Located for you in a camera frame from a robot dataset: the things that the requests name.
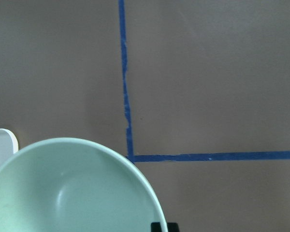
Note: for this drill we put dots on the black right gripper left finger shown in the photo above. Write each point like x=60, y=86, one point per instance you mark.
x=156, y=227

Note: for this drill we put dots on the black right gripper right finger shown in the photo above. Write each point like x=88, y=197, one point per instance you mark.
x=172, y=227

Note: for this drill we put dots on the green bowl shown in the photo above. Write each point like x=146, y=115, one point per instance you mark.
x=75, y=185

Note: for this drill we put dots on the cream bear tray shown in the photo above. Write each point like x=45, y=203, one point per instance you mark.
x=8, y=145

